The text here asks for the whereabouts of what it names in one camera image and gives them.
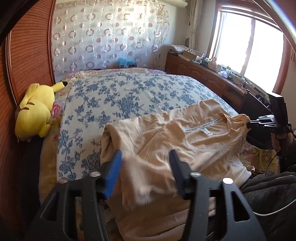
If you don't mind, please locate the white cable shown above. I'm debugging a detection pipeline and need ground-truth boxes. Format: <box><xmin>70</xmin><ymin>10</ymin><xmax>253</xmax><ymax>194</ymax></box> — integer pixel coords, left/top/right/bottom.
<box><xmin>252</xmin><ymin>199</ymin><xmax>296</xmax><ymax>217</ymax></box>

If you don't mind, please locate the blue floral white bed blanket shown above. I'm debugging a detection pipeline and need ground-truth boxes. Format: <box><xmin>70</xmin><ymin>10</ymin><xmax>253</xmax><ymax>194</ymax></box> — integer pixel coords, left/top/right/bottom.
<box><xmin>57</xmin><ymin>69</ymin><xmax>237</xmax><ymax>181</ymax></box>

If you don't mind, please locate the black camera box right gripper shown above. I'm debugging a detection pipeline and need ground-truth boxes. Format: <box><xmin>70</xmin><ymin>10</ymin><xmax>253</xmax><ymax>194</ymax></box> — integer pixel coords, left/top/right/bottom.
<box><xmin>268</xmin><ymin>92</ymin><xmax>288</xmax><ymax>126</ymax></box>

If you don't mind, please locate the pink bottle on cabinet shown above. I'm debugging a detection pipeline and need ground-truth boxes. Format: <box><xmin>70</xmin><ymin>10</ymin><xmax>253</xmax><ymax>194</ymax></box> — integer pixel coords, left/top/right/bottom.
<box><xmin>208</xmin><ymin>57</ymin><xmax>217</xmax><ymax>72</ymax></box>

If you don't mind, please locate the white circle-patterned curtain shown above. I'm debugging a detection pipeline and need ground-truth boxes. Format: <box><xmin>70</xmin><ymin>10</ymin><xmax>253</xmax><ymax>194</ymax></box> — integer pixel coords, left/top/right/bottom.
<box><xmin>52</xmin><ymin>1</ymin><xmax>170</xmax><ymax>81</ymax></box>

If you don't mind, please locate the person's right hand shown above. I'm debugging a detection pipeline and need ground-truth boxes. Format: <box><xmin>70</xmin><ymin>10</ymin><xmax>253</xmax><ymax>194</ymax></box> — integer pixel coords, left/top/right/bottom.
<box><xmin>271</xmin><ymin>133</ymin><xmax>295</xmax><ymax>153</ymax></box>

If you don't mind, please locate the brown wooden side cabinet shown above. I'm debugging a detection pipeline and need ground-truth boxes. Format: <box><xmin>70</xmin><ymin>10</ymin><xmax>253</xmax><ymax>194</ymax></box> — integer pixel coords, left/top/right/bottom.
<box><xmin>165</xmin><ymin>53</ymin><xmax>271</xmax><ymax>119</ymax></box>

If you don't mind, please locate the dark grey jacket sleeve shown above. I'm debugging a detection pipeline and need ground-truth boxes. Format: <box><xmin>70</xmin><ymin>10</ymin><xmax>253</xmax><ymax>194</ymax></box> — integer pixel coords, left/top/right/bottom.
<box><xmin>240</xmin><ymin>165</ymin><xmax>295</xmax><ymax>240</ymax></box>

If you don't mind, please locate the window with brown frame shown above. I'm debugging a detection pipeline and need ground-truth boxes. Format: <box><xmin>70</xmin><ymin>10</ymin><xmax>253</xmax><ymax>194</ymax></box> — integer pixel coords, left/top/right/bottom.
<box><xmin>207</xmin><ymin>1</ymin><xmax>292</xmax><ymax>94</ymax></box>

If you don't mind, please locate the beige t-shirt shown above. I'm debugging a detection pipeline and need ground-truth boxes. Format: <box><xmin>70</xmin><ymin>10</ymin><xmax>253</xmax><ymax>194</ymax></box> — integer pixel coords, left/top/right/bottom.
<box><xmin>100</xmin><ymin>99</ymin><xmax>251</xmax><ymax>240</ymax></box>

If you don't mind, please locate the turquoise toy on headboard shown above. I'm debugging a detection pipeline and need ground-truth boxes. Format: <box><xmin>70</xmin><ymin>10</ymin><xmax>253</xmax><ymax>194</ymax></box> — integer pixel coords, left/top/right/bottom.
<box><xmin>117</xmin><ymin>58</ymin><xmax>137</xmax><ymax>68</ymax></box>

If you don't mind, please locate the cardboard box on cabinet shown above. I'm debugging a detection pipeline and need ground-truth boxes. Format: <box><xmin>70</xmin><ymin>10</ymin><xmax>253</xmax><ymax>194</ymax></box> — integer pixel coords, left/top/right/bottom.
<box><xmin>182</xmin><ymin>51</ymin><xmax>200</xmax><ymax>61</ymax></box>

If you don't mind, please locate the yellow Pikachu plush toy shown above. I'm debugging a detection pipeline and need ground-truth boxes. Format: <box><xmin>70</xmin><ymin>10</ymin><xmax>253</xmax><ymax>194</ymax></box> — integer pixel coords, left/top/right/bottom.
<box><xmin>15</xmin><ymin>81</ymin><xmax>68</xmax><ymax>142</ymax></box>

